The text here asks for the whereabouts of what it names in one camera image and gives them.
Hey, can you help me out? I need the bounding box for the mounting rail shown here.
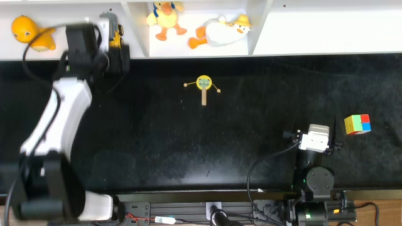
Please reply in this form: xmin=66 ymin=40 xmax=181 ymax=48
xmin=111 ymin=189 xmax=380 ymax=226

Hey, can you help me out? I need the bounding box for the many-coloured puzzle cube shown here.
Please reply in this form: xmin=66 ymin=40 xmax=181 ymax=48
xmin=343 ymin=113 xmax=372 ymax=136

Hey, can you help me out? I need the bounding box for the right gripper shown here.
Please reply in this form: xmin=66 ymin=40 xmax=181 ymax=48
xmin=282 ymin=114 xmax=344 ymax=156

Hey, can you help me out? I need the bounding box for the yellow rattle drum toy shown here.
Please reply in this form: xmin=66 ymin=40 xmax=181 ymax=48
xmin=183 ymin=74 xmax=222 ymax=107

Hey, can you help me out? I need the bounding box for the yellow rubber duck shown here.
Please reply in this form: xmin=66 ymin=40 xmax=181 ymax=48
xmin=11 ymin=14 xmax=57 ymax=53

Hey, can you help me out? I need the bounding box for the black cable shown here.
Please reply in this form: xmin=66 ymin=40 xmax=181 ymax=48
xmin=246 ymin=141 xmax=301 ymax=226
xmin=4 ymin=21 xmax=104 ymax=226

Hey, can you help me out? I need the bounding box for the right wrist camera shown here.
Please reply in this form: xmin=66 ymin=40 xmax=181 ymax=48
xmin=298 ymin=123 xmax=331 ymax=154

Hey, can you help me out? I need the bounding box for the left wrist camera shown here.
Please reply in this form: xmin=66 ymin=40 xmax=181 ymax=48
xmin=97 ymin=17 xmax=111 ymax=53

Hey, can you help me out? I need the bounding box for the white plush duck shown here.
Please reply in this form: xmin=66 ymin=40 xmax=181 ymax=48
xmin=188 ymin=14 xmax=253 ymax=50

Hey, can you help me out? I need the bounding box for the grey and yellow toy truck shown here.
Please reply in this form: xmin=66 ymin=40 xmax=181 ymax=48
xmin=99 ymin=11 xmax=125 ymax=50

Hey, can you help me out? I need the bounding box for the yellow plush duck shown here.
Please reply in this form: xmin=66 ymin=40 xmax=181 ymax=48
xmin=146 ymin=1 xmax=188 ymax=42

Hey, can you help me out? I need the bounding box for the white shelf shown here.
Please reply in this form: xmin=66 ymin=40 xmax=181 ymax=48
xmin=0 ymin=0 xmax=402 ymax=62

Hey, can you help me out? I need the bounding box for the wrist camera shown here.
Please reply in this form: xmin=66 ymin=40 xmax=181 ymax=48
xmin=97 ymin=17 xmax=111 ymax=53
xmin=298 ymin=123 xmax=331 ymax=154

